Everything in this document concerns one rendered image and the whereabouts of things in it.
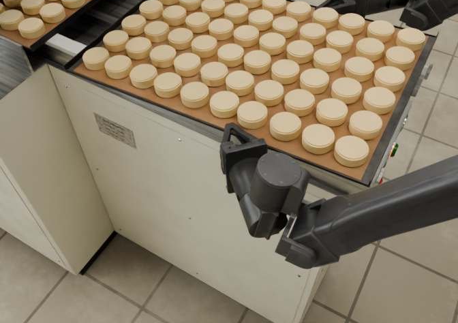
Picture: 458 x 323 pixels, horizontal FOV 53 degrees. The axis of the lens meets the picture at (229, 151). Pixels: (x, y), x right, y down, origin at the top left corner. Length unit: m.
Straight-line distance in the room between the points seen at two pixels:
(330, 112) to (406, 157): 1.29
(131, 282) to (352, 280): 0.76
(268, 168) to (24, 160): 0.71
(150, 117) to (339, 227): 0.49
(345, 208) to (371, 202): 0.04
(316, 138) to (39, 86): 0.64
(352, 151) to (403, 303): 1.04
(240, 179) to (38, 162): 0.65
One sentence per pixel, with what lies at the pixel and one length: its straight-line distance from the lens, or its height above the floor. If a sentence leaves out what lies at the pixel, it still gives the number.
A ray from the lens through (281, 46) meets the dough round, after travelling 0.89.
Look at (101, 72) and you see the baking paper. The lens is 0.91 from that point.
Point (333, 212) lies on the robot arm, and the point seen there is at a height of 0.99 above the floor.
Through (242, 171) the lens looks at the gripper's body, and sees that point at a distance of 0.67.
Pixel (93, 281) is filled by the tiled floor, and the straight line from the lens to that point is 1.68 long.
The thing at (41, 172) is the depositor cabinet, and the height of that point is 0.58.
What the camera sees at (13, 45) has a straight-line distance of 1.04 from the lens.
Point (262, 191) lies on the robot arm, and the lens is 0.58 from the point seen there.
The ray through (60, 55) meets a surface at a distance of 1.04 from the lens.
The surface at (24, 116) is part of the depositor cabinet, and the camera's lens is 1.10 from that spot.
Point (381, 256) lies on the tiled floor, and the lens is 1.74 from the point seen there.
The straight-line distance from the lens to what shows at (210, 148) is 0.88.
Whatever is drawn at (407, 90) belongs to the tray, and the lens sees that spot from 0.86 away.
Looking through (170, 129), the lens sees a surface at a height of 0.81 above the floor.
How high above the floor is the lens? 1.50
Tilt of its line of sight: 52 degrees down
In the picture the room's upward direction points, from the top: straight up
